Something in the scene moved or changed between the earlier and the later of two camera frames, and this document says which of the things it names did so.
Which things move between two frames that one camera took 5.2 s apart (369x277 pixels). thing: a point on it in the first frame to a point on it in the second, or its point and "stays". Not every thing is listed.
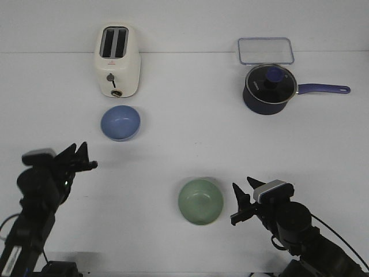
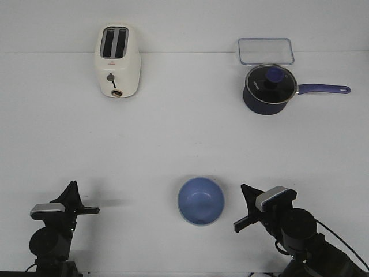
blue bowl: [120, 122] to [200, 201]
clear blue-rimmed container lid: [266, 50] stays
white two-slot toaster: [118, 59] stays
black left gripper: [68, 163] to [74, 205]
